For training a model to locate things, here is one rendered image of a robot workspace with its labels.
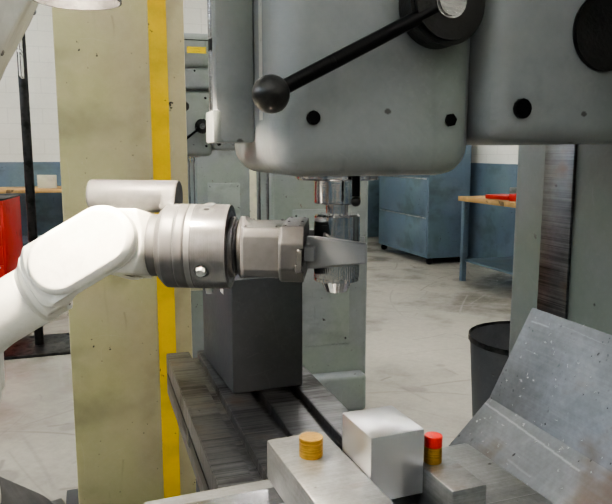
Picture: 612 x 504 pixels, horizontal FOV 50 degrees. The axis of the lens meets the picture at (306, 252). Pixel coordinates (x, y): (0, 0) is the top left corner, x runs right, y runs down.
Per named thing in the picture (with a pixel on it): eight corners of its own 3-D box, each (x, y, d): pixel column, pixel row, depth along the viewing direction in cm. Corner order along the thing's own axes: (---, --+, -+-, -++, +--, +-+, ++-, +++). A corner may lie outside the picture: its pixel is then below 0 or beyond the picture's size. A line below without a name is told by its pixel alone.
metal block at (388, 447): (370, 504, 57) (371, 438, 56) (341, 473, 62) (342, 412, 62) (422, 493, 59) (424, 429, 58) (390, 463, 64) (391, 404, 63)
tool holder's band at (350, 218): (349, 220, 71) (349, 210, 71) (367, 224, 67) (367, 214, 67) (307, 221, 70) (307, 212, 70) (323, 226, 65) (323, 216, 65)
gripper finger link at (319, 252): (366, 268, 67) (304, 267, 67) (366, 236, 66) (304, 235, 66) (366, 271, 65) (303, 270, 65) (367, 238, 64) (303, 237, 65)
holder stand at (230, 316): (232, 394, 106) (230, 271, 103) (203, 355, 126) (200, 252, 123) (303, 385, 110) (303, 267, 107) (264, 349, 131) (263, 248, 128)
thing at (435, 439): (429, 466, 58) (430, 439, 58) (420, 459, 60) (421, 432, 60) (445, 463, 59) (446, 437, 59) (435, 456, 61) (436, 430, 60)
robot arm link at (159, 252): (182, 284, 65) (67, 282, 65) (204, 291, 75) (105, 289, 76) (187, 170, 66) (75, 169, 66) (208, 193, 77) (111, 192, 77)
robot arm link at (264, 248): (303, 209, 62) (177, 207, 63) (302, 309, 63) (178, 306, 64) (309, 199, 74) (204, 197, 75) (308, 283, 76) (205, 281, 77)
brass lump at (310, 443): (304, 462, 59) (304, 443, 59) (295, 452, 61) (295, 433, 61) (326, 458, 60) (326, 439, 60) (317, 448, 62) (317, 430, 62)
